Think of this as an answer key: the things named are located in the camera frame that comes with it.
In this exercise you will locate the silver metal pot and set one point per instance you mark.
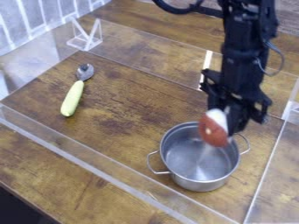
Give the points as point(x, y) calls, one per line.
point(197, 166)

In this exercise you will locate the yellow-green handled spoon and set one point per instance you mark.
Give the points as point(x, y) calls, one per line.
point(72, 97)

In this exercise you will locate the red white plush mushroom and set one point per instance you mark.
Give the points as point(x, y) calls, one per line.
point(213, 128)

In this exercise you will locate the clear acrylic triangle stand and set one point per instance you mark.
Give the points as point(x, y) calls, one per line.
point(84, 41)

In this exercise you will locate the clear acrylic barrier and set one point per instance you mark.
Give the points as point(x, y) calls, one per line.
point(183, 208)

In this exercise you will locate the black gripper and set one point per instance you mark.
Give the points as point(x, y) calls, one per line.
point(233, 87)

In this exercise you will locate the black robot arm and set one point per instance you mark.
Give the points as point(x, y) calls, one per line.
point(249, 25)

